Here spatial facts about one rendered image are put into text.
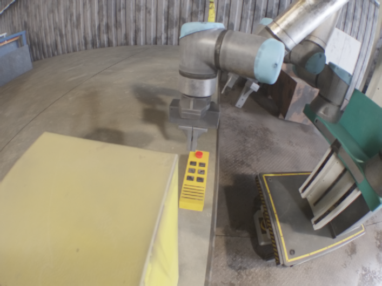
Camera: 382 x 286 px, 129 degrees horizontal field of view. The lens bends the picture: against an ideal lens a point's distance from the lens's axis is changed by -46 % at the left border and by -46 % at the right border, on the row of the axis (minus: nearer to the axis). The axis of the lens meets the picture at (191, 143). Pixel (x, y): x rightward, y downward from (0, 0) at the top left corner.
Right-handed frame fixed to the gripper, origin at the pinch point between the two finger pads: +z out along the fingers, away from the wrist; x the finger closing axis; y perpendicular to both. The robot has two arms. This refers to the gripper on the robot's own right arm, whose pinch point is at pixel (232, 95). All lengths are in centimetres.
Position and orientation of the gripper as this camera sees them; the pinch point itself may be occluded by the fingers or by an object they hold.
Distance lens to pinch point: 65.6
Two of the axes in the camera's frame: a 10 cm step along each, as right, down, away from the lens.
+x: -1.7, -5.5, 8.2
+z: -4.4, 7.8, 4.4
